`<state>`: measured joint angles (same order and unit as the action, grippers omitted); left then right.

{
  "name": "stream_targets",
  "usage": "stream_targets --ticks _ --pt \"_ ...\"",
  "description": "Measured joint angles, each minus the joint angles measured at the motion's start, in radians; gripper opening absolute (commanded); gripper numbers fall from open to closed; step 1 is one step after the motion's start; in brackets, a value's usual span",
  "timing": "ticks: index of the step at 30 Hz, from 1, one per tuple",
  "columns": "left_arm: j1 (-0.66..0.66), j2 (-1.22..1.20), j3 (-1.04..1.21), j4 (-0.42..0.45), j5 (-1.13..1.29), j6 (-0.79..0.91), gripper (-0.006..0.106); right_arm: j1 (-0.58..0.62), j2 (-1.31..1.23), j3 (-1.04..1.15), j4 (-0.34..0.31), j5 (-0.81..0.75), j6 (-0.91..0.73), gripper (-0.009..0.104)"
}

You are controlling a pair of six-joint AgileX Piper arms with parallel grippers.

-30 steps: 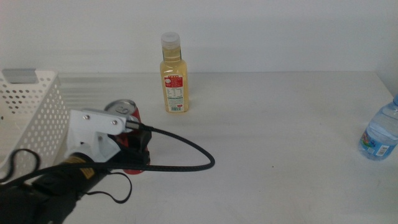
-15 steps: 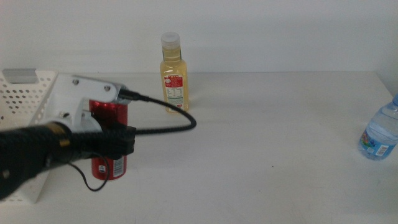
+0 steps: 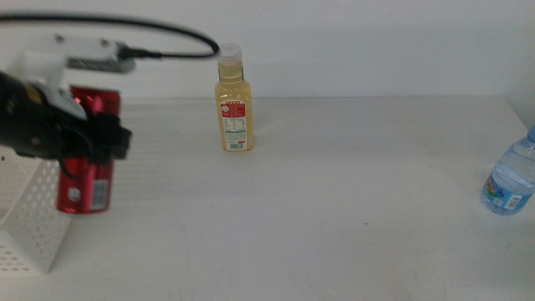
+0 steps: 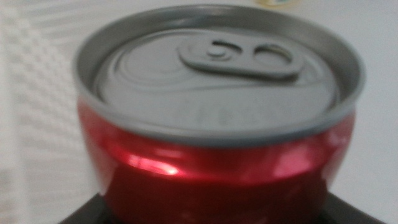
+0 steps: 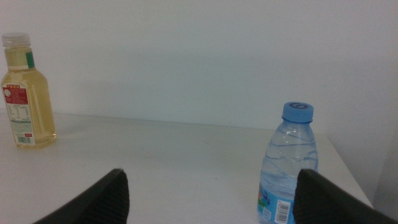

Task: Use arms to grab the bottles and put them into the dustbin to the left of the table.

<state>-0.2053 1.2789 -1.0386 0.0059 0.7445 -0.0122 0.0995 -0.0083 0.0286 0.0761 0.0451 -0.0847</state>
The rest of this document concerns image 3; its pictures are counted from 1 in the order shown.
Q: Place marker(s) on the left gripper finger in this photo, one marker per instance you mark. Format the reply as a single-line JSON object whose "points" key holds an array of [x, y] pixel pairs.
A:
{"points": [[110, 140]]}

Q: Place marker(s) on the red soda can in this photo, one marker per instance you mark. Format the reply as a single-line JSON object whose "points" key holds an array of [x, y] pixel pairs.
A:
{"points": [[83, 188]]}

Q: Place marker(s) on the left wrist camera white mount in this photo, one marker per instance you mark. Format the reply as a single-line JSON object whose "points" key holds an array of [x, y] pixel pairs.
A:
{"points": [[83, 52]]}

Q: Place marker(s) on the blue-capped water bottle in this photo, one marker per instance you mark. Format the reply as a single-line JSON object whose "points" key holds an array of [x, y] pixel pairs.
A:
{"points": [[512, 180]]}

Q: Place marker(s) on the yellow juice bottle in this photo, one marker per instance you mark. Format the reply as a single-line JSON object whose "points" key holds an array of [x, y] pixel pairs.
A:
{"points": [[235, 121]]}

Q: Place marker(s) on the white perforated plastic basket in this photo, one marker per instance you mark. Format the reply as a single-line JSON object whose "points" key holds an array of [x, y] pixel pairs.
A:
{"points": [[33, 234]]}

